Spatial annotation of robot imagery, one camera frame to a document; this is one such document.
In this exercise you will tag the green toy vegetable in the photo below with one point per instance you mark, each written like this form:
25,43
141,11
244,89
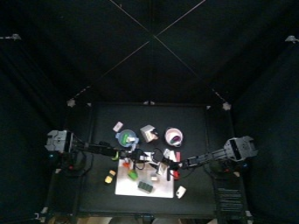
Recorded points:
133,174

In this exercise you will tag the small beige toy piece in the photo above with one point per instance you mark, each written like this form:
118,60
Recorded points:
154,177

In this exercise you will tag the red toy stick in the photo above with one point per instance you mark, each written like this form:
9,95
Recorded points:
178,156

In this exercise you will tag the white rectangular mat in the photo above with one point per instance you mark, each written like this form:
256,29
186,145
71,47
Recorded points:
155,188

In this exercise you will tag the metal frame clamp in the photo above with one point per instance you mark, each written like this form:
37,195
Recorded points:
15,37
149,102
71,102
226,106
292,38

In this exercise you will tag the blue bowl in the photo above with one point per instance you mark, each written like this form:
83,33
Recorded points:
126,137

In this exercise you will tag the small pink toy piece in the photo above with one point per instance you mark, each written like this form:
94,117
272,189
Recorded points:
118,126

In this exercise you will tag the dark green sushi roll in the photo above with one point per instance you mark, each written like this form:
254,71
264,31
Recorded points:
146,186

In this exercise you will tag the purple toy eggplant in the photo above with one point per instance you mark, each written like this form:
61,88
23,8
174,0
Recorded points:
175,138

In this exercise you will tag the yellow toy food piece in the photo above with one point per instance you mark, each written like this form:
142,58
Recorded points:
110,177

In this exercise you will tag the orange toy piece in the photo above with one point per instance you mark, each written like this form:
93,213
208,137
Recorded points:
126,165

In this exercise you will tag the white toy rice piece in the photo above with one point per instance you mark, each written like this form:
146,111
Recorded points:
181,192

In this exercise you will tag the green toy in blue bowl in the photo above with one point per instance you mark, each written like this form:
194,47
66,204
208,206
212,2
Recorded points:
125,140

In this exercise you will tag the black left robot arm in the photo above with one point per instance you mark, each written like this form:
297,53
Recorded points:
94,148

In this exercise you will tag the red toy food piece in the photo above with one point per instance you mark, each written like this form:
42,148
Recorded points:
175,174

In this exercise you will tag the pink bowl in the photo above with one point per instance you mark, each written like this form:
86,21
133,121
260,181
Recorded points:
174,137

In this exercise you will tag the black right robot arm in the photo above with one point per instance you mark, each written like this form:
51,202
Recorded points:
218,154

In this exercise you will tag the grey white toy box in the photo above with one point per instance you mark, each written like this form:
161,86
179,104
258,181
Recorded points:
149,133

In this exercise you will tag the white toy card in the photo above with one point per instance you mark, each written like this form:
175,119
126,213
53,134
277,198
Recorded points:
167,153

